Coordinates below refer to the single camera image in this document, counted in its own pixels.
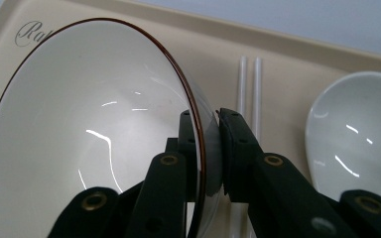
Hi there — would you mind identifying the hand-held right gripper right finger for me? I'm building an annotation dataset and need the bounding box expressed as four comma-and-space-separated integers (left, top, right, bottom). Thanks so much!
217, 107, 359, 238

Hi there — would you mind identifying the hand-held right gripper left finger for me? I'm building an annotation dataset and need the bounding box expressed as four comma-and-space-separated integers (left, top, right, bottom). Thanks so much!
124, 109, 199, 238

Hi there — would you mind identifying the white chopstick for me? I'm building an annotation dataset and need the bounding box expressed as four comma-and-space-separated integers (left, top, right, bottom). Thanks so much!
247, 57, 264, 238
228, 55, 250, 238

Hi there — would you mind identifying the white ceramic spoon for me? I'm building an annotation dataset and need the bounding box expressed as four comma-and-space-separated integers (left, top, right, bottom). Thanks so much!
304, 70, 381, 203

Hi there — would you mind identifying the white bowl with brown rim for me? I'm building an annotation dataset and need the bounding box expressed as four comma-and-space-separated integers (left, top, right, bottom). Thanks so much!
0, 17, 225, 238

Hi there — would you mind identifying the beige tray with rabbit print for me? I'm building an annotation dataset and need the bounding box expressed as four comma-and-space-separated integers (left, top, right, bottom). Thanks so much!
0, 0, 381, 238

